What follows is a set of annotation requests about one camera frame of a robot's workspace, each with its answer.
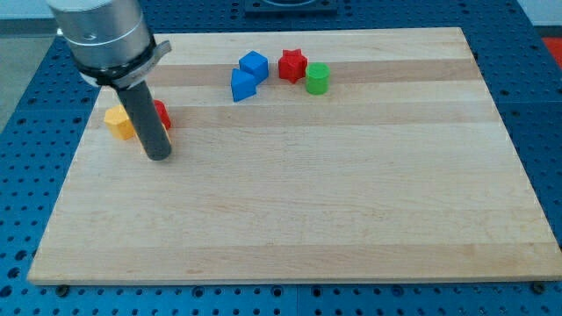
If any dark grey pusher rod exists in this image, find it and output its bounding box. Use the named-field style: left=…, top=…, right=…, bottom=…
left=117, top=82, right=172, bottom=161

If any red cylinder block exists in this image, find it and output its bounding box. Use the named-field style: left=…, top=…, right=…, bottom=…
left=154, top=99, right=171, bottom=130

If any yellow hexagon block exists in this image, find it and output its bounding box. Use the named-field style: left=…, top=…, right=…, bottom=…
left=104, top=104, right=135, bottom=140

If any blue triangle block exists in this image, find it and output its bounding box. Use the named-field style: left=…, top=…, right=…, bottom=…
left=230, top=68, right=256, bottom=102

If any blue cube block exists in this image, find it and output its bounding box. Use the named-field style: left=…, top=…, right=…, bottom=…
left=239, top=51, right=269, bottom=83

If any red star block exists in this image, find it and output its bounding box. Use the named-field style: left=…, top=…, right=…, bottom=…
left=277, top=48, right=308, bottom=83

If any green cylinder block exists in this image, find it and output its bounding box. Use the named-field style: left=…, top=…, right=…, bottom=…
left=306, top=62, right=330, bottom=95

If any light wooden board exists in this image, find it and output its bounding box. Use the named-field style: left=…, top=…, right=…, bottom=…
left=28, top=27, right=561, bottom=285

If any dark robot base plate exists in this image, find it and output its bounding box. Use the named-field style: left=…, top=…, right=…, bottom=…
left=241, top=0, right=338, bottom=16

